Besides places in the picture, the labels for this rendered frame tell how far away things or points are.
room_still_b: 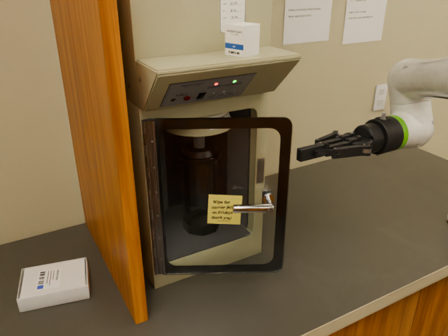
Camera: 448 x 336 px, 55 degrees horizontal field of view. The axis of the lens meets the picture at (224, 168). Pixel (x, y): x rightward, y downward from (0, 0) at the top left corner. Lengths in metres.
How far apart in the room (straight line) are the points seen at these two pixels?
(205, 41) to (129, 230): 0.42
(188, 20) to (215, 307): 0.65
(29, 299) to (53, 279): 0.07
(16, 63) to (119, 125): 0.53
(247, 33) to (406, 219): 0.87
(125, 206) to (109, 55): 0.29
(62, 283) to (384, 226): 0.95
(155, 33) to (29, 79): 0.50
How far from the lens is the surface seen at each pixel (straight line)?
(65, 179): 1.39
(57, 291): 1.13
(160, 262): 1.07
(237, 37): 0.88
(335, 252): 1.28
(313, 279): 1.17
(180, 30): 0.91
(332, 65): 1.76
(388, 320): 1.32
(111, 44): 0.77
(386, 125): 1.15
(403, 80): 1.18
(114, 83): 0.78
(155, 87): 0.81
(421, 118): 1.22
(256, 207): 0.93
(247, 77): 0.90
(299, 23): 1.62
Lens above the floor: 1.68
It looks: 25 degrees down
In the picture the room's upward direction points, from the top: straight up
